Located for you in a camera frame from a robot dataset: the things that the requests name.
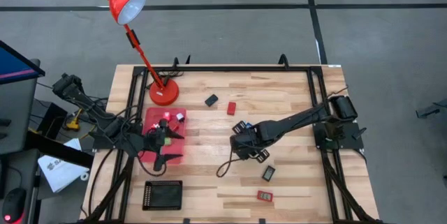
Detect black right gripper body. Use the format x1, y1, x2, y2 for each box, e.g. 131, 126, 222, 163
230, 122, 272, 158

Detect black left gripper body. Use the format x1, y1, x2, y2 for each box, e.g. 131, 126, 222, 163
142, 119, 172, 157

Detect black digital timer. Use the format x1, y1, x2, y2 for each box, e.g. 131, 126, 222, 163
261, 165, 277, 182

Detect red digital timer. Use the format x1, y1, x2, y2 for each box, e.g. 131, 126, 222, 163
257, 190, 274, 203

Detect pink plastic tray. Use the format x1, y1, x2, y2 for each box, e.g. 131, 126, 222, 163
139, 107, 188, 165

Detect black square tray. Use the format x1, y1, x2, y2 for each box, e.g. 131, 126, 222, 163
142, 180, 184, 211

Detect red desk lamp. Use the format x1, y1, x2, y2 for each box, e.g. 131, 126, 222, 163
91, 0, 180, 107

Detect white paper sheet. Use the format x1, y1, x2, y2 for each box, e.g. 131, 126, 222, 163
37, 138, 91, 193

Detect black computer mouse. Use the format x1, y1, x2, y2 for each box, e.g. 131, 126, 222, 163
1, 187, 28, 224

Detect monitor with blue screen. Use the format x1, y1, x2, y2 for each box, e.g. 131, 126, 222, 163
0, 40, 46, 86

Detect black chair base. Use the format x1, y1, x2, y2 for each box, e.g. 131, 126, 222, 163
414, 98, 447, 119

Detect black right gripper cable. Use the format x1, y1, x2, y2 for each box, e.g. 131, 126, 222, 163
215, 147, 245, 179

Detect black lamp cable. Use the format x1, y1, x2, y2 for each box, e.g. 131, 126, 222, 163
146, 68, 184, 91

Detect black aluminium table frame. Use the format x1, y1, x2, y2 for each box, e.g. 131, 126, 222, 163
82, 64, 381, 224

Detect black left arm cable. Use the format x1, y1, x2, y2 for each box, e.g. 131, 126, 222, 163
87, 107, 168, 216

